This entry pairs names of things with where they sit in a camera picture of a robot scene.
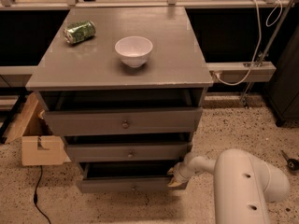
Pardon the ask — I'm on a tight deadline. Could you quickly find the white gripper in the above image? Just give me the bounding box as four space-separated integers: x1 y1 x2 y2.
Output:
167 162 196 188

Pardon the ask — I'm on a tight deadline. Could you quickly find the grey bottom drawer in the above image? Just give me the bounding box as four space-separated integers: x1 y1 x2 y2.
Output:
77 160 187 193

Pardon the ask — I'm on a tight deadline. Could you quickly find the grey drawer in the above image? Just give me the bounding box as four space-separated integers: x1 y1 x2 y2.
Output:
66 142 192 162
44 108 202 136
77 160 187 193

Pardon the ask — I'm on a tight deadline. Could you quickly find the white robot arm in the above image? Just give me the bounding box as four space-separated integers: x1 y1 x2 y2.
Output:
168 148 290 224

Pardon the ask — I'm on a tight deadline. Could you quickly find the grey middle drawer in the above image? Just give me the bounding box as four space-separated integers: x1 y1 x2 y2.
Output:
66 142 192 162

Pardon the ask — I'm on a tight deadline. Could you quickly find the grey top drawer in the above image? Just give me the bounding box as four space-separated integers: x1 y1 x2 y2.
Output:
44 108 202 136

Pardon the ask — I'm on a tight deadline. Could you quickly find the grey drawer cabinet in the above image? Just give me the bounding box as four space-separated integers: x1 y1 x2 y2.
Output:
25 7 215 173

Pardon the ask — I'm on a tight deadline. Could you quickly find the metal diagonal rod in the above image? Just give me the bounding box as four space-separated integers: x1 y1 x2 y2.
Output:
240 0 295 109

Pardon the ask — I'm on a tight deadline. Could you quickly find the black caster wheel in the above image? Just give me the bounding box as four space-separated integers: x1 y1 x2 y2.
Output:
281 151 299 171

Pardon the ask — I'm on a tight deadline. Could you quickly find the white bowl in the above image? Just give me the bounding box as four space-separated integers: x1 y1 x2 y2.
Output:
115 36 153 68

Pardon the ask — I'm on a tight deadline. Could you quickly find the wooden block fixture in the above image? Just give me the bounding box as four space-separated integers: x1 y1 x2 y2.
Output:
5 93 70 166

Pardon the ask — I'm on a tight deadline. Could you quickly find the dark cabinet at right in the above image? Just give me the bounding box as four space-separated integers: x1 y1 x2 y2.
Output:
264 26 299 127

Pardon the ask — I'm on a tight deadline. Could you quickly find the green crushed soda can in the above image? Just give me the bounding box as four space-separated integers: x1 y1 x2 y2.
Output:
63 21 96 45

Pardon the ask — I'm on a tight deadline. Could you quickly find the grey rail beam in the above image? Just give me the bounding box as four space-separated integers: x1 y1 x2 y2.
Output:
206 62 276 85

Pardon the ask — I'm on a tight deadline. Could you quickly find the black floor cable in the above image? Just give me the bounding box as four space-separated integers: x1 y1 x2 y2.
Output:
33 165 52 224

